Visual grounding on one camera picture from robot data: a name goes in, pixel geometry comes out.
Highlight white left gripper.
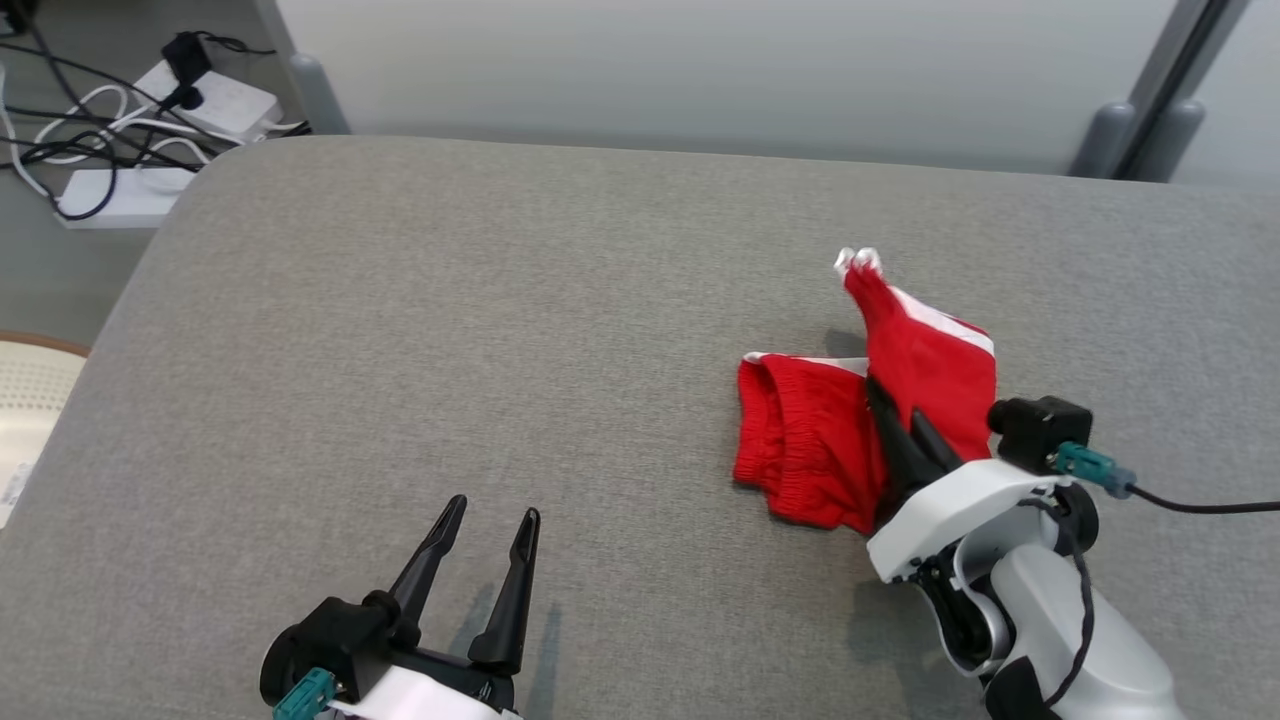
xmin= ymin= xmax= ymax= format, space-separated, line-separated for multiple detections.
xmin=328 ymin=494 xmax=543 ymax=720

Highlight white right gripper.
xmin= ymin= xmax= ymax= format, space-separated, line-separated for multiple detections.
xmin=865 ymin=376 xmax=1072 ymax=585

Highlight red shorts with white trim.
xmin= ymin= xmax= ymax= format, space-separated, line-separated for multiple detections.
xmin=732 ymin=246 xmax=1000 ymax=537

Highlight grey fabric cushion surface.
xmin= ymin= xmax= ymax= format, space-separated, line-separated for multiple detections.
xmin=0 ymin=134 xmax=1280 ymax=720

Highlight grey rounded partition foot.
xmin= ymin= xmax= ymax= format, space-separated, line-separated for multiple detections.
xmin=1130 ymin=97 xmax=1207 ymax=184
xmin=289 ymin=52 xmax=352 ymax=137
xmin=1068 ymin=99 xmax=1142 ymax=180

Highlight cream basket with brown rim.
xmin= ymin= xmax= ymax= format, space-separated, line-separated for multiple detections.
xmin=0 ymin=330 xmax=92 ymax=531

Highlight plain white power strip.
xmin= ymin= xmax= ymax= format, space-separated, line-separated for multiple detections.
xmin=57 ymin=164 xmax=198 ymax=231

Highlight white power strip with plug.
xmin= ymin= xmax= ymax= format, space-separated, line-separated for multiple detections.
xmin=131 ymin=59 xmax=284 ymax=142

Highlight black plug adapter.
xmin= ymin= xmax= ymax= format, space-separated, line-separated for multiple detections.
xmin=161 ymin=31 xmax=213 ymax=112

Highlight dark shelf unit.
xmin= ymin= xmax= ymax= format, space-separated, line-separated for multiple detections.
xmin=253 ymin=0 xmax=306 ymax=63

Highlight teal right camera connector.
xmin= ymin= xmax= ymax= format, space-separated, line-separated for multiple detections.
xmin=1054 ymin=441 xmax=1138 ymax=500

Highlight teal camera connector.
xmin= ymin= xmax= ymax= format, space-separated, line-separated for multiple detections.
xmin=1054 ymin=441 xmax=1138 ymax=500
xmin=271 ymin=667 xmax=338 ymax=720

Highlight teal left camera connector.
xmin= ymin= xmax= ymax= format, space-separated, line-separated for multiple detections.
xmin=271 ymin=667 xmax=338 ymax=720

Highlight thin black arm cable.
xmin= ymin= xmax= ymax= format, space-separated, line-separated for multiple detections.
xmin=1018 ymin=498 xmax=1098 ymax=709

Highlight black right camera cable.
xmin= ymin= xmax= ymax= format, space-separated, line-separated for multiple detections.
xmin=1130 ymin=484 xmax=1280 ymax=517

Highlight grey double partition post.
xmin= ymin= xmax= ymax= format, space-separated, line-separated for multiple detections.
xmin=1125 ymin=0 xmax=1253 ymax=113

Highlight black floor cable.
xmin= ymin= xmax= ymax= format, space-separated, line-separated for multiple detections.
xmin=0 ymin=20 xmax=216 ymax=223

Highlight white floor cable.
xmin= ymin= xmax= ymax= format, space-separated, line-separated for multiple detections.
xmin=0 ymin=65 xmax=213 ymax=201

